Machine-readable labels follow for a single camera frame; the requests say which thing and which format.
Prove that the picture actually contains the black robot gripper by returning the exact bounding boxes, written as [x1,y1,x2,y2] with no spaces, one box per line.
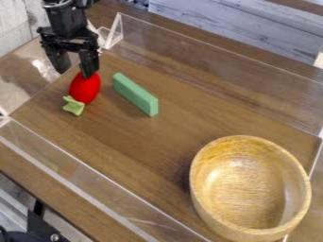
[36,26,100,78]

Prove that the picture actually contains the red plush strawberry toy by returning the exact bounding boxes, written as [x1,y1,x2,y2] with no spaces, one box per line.
[63,73,101,116]

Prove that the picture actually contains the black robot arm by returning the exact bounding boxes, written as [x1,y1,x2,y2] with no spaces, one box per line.
[36,0,100,78]

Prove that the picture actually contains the green rectangular block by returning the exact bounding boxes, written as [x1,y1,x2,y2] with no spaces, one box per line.
[112,73,159,117]

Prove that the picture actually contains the clear acrylic table barrier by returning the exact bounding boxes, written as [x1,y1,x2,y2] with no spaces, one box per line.
[0,14,323,242]

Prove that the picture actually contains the wooden bowl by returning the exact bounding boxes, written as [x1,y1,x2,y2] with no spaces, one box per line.
[190,135,311,242]

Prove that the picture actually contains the black clamp with cable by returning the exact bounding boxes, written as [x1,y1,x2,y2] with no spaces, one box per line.
[0,211,71,242]

